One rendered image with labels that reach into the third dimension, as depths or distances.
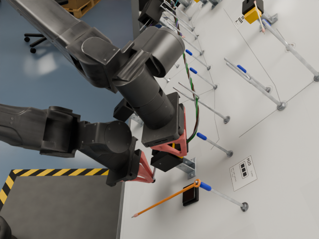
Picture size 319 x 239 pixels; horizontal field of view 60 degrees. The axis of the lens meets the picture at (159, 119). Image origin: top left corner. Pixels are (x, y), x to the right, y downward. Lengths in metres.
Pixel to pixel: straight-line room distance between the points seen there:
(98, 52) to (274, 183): 0.33
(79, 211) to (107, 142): 1.42
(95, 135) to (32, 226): 1.48
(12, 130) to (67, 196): 1.51
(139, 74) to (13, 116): 0.20
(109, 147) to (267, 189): 0.26
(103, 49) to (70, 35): 0.07
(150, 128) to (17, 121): 0.21
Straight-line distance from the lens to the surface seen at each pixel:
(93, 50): 0.43
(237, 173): 0.51
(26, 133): 0.47
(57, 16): 0.52
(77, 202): 1.91
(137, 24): 1.44
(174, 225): 0.59
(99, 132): 0.46
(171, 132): 0.44
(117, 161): 0.57
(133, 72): 0.40
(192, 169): 0.59
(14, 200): 2.07
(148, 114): 0.44
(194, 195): 0.55
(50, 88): 2.96
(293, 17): 0.66
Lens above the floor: 1.55
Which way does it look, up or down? 41 degrees down
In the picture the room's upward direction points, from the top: straight up
